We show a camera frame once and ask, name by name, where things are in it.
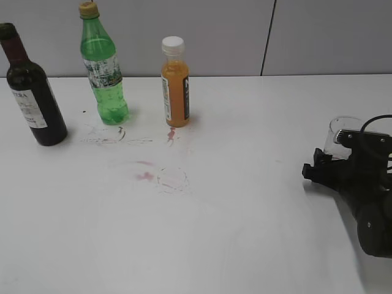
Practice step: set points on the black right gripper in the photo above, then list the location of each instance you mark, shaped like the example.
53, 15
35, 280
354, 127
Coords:
366, 185

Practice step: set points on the dark red wine bottle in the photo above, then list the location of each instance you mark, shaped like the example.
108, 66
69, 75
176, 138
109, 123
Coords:
32, 91

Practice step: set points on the orange juice bottle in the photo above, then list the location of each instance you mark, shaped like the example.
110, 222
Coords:
175, 82

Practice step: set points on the green plastic soda bottle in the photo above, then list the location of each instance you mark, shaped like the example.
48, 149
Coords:
104, 73

